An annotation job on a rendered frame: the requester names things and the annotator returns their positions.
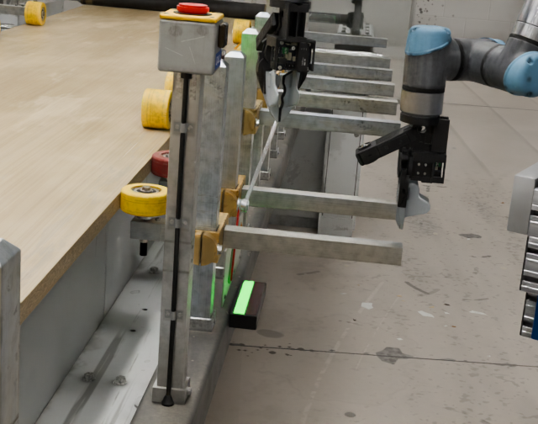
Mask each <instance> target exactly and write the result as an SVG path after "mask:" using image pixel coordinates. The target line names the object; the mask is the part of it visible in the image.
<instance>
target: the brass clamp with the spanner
mask: <svg viewBox="0 0 538 424"><path fill-rule="evenodd" d="M245 178H246V175H238V184H237V186H236V188H221V195H220V207H219V212H221V213H228V214H229V217H237V201H238V198H240V199H241V193H242V188H243V186H244V185H245Z"/></svg>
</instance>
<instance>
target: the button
mask: <svg viewBox="0 0 538 424"><path fill-rule="evenodd" d="M177 10H178V12H180V13H190V14H207V13H208V12H209V7H208V5H205V4H200V3H179V5H177Z"/></svg>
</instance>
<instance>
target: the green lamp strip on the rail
mask: <svg viewBox="0 0 538 424"><path fill-rule="evenodd" d="M253 284H254V282H252V281H245V282H244V283H243V286H242V289H241V291H240V296H239V298H238V300H237V303H236V306H235V311H234V313H236V314H244V313H245V309H246V306H247V303H248V300H249V298H250V295H251V290H252V287H253Z"/></svg>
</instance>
